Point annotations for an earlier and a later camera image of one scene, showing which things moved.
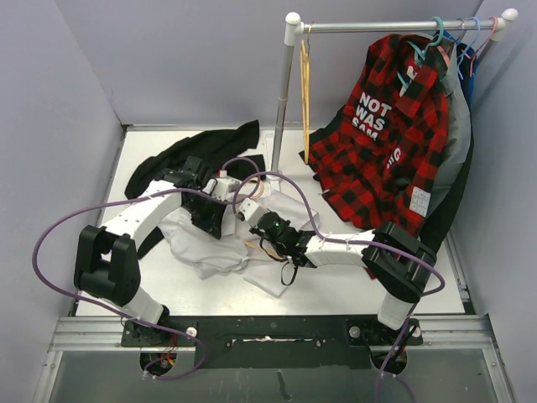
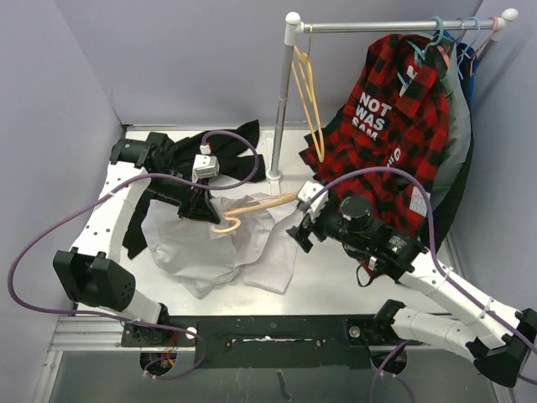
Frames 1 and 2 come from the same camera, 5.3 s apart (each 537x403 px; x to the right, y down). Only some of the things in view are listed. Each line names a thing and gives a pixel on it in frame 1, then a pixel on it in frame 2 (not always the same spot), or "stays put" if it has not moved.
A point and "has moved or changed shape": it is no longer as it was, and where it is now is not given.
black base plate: [271, 342] stays put
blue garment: [466, 60] stays put
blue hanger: [461, 54] stays put
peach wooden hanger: [256, 244] → [259, 204]
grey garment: [457, 139] stays put
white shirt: [215, 258] has moved or changed shape
